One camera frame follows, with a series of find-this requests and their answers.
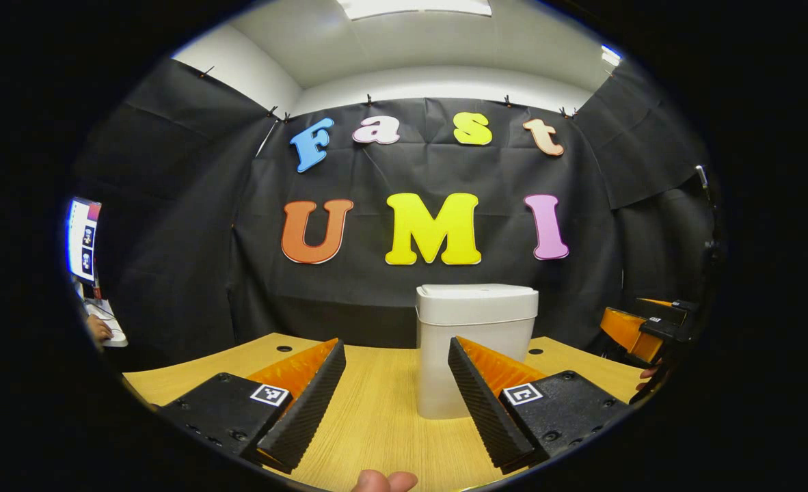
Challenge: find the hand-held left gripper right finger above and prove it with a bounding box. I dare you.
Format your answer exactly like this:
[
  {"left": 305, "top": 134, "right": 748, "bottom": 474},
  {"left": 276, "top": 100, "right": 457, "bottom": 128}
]
[{"left": 447, "top": 336, "right": 632, "bottom": 475}]

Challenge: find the black backdrop cloth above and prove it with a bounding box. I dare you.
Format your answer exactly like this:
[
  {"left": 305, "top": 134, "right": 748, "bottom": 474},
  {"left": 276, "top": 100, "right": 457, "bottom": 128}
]
[{"left": 71, "top": 57, "right": 717, "bottom": 371}]

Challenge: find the wooden desktop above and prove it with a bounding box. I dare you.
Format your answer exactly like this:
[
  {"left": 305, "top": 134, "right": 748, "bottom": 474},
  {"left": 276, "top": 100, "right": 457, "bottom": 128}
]
[{"left": 122, "top": 333, "right": 648, "bottom": 492}]

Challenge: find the computer monitor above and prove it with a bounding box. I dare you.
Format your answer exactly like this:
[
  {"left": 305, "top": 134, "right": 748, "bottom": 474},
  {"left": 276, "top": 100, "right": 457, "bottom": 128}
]
[{"left": 67, "top": 196, "right": 103, "bottom": 285}]

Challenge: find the white keyboard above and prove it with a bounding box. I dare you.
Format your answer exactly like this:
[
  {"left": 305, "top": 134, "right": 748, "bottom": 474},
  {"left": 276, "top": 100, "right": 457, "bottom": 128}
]
[{"left": 79, "top": 287, "right": 130, "bottom": 349}]

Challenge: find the white desktop garbage bin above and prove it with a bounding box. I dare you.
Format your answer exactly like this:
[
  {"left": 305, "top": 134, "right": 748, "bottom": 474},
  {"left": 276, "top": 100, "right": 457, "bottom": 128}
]
[{"left": 416, "top": 284, "right": 540, "bottom": 420}]

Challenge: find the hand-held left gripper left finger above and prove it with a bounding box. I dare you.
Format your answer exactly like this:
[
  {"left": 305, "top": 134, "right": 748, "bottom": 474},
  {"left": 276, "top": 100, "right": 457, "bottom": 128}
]
[{"left": 157, "top": 338, "right": 347, "bottom": 475}]

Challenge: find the large ceiling light panel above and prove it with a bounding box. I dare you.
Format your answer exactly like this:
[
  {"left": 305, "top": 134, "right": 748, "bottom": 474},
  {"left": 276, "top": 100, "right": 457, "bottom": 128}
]
[{"left": 336, "top": 0, "right": 494, "bottom": 21}]

